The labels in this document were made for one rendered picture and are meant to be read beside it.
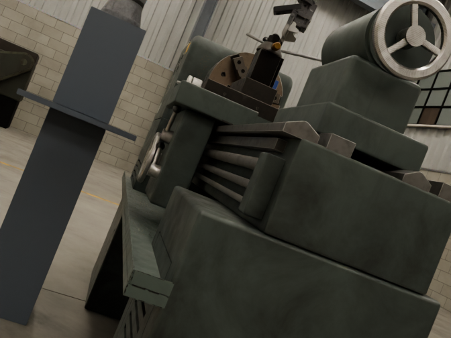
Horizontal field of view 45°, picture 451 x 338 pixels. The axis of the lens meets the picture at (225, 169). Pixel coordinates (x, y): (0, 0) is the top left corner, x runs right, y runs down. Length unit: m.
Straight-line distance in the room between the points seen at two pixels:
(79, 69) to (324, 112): 1.18
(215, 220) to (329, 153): 0.21
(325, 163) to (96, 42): 1.24
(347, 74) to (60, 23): 11.25
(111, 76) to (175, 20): 10.49
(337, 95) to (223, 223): 0.32
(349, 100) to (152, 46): 11.32
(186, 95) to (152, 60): 10.77
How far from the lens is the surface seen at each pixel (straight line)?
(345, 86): 0.99
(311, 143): 0.86
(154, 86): 12.15
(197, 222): 0.83
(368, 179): 0.90
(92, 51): 1.95
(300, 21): 2.32
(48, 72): 12.01
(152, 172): 1.45
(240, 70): 2.16
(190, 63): 2.35
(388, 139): 0.96
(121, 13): 2.00
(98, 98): 1.94
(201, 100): 1.40
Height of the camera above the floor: 0.74
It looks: 1 degrees up
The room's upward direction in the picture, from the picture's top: 22 degrees clockwise
